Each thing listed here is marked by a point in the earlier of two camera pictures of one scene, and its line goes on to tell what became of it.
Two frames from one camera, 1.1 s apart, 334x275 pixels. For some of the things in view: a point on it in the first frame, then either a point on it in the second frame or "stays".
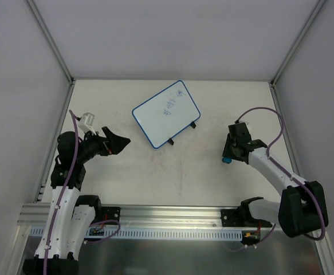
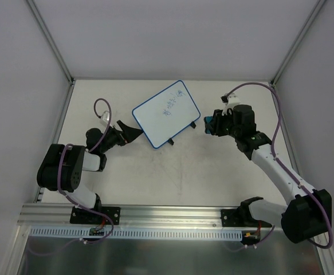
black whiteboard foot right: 193,124 stays
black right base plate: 242,217 stays
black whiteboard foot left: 170,140 stays
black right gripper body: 239,136 to 217,123
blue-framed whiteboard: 162,117 stays
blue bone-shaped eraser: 227,160 to 208,127
